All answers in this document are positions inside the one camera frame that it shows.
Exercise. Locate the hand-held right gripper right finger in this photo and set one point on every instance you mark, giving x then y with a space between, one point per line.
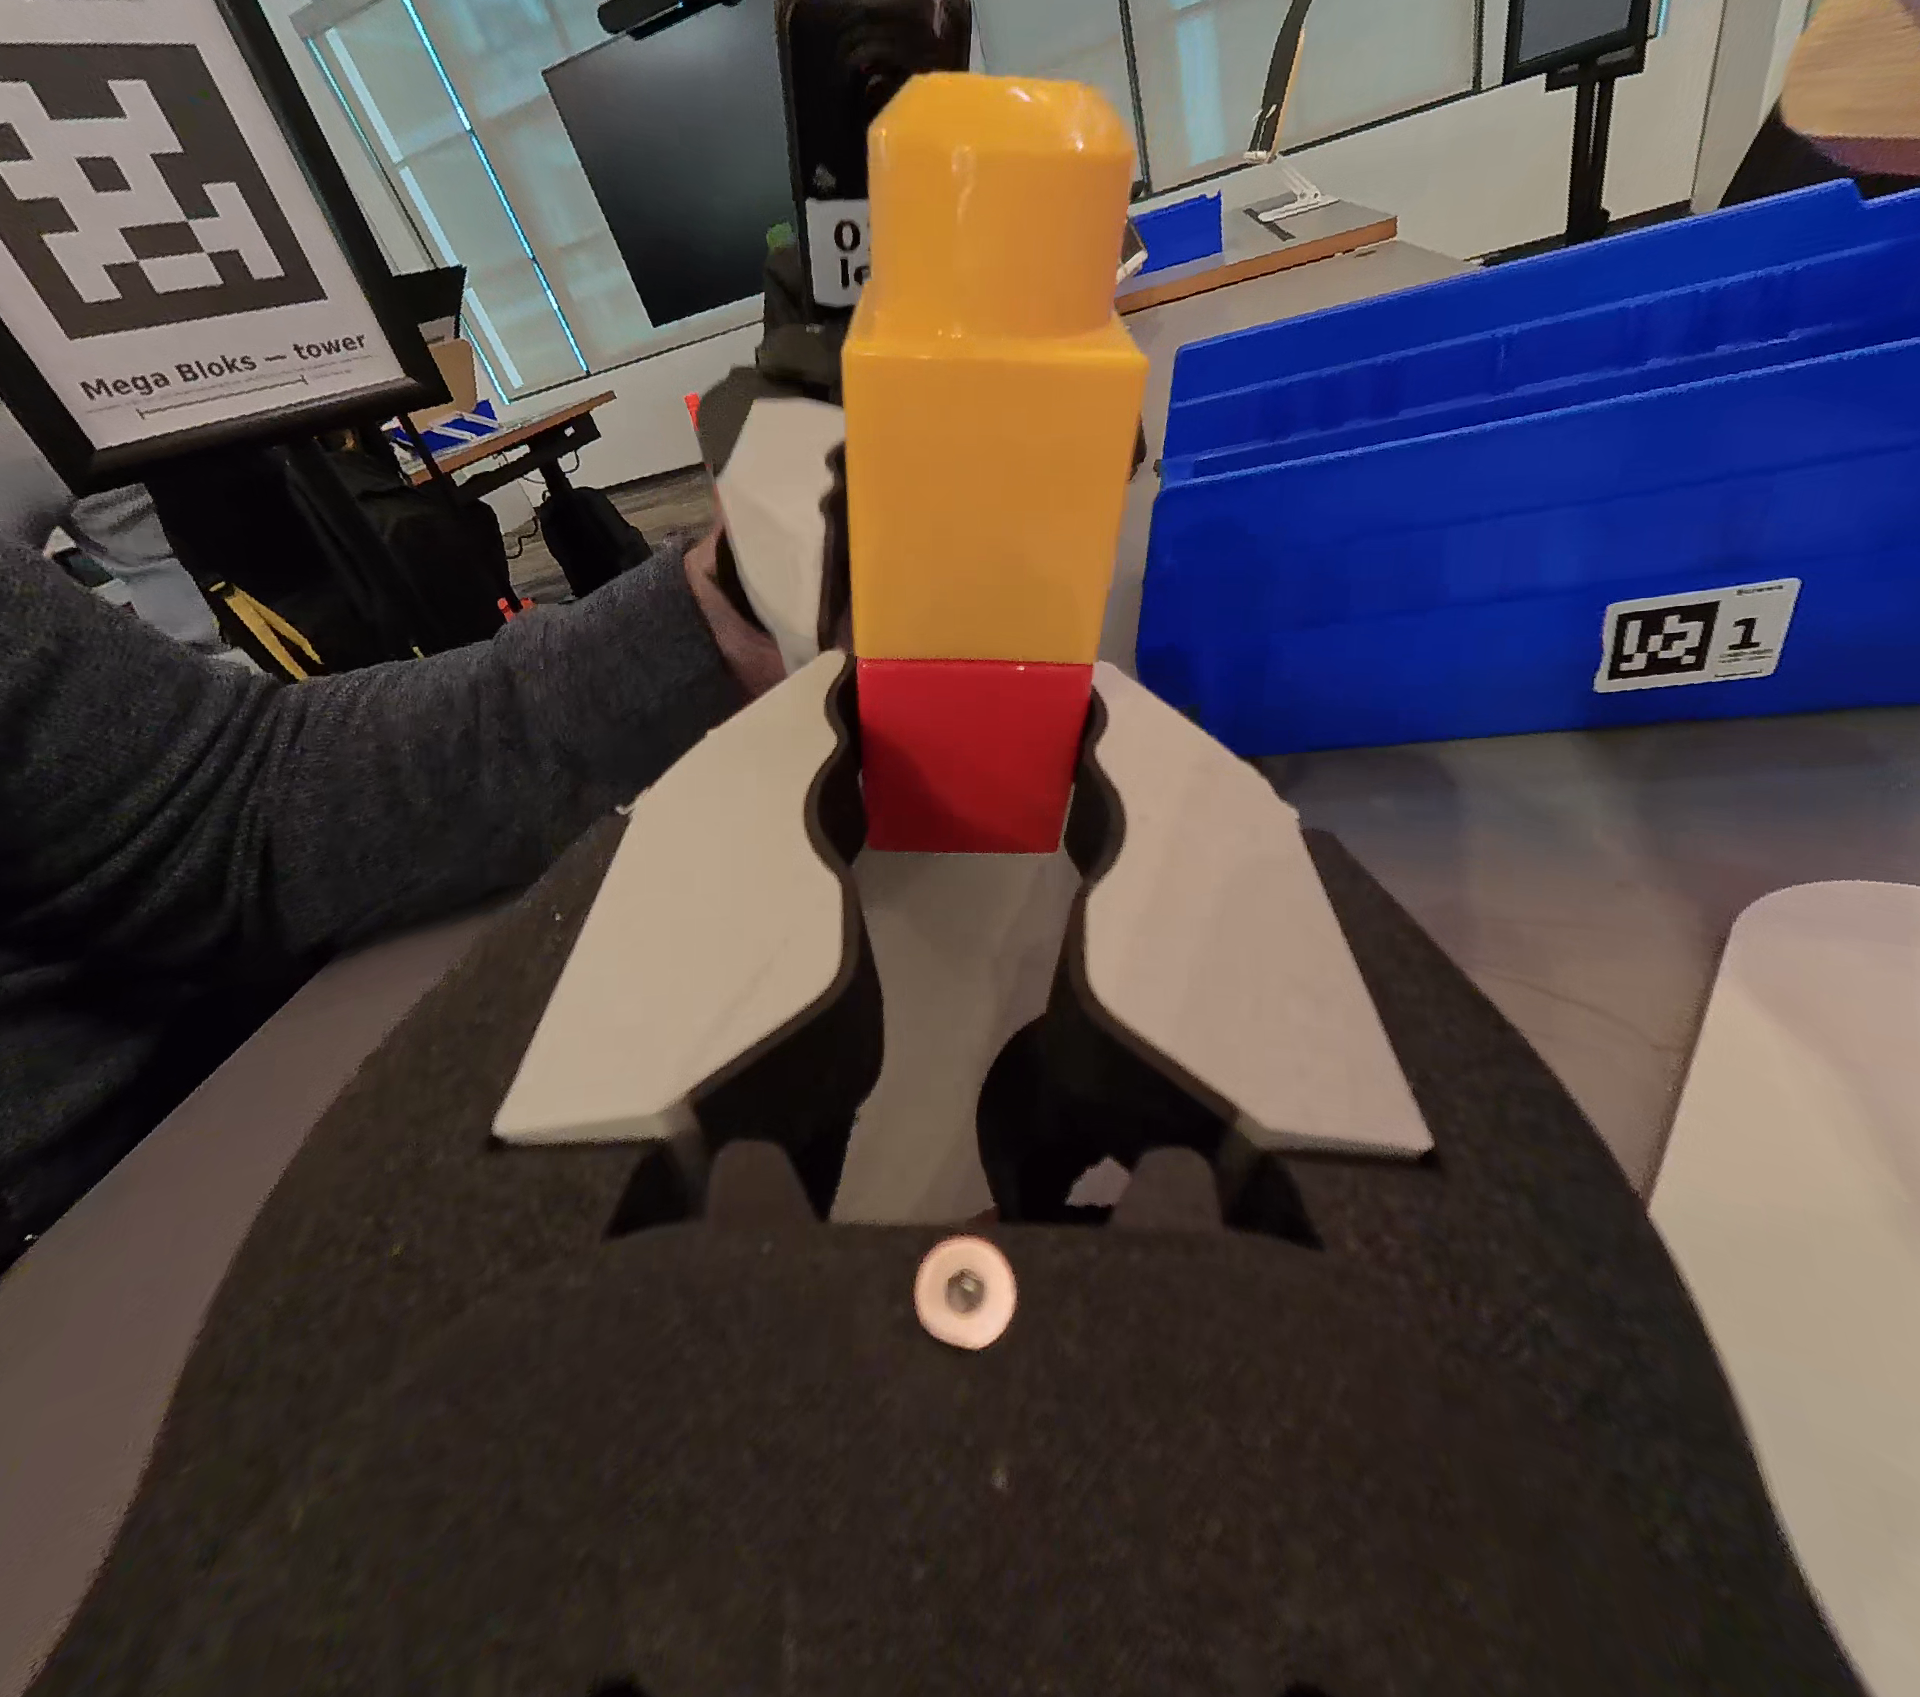
1229 963

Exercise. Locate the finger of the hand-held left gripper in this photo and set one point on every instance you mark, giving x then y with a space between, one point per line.
781 512

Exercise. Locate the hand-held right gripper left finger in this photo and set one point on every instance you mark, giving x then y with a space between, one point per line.
707 946

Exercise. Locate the yellow toy block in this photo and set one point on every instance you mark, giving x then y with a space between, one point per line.
983 453

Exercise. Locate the red toy block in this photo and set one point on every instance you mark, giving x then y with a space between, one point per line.
969 751

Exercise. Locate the blue plastic bin with tag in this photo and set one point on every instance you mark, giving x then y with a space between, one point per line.
1426 497

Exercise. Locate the person's left forearm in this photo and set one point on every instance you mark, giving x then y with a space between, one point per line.
374 795

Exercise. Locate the grey desk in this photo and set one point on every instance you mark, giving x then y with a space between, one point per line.
1501 903

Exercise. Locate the small wooden side desk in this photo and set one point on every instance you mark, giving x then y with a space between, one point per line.
512 423

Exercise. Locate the wooden background desk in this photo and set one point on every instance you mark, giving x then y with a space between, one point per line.
1306 241

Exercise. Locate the person's left hand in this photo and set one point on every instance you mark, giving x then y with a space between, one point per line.
736 625

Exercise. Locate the small black backpack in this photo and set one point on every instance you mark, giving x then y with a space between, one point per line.
594 540

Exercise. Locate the large black monitor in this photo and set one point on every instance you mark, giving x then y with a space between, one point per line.
675 182

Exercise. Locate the small blue bin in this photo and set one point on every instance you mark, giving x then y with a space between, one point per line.
1177 227

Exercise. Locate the large black backpack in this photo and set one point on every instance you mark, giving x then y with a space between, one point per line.
374 556

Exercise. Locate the curved black book stand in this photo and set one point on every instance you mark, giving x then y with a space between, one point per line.
1306 0

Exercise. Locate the white sign on easel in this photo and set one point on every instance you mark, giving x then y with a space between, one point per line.
227 375

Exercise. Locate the wooden book stand white base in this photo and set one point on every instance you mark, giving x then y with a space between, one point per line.
1801 1202

